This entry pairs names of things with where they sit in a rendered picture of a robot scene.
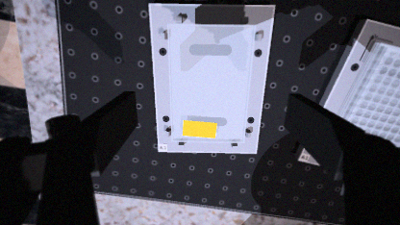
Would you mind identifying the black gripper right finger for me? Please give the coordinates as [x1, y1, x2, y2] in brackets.
[284, 93, 400, 225]

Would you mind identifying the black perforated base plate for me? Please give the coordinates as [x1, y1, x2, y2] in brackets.
[55, 0, 400, 225]

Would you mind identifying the white multi-well plate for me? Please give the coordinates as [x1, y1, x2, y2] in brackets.
[337, 42, 400, 147]

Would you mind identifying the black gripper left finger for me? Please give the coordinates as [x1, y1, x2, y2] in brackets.
[0, 91, 138, 225]

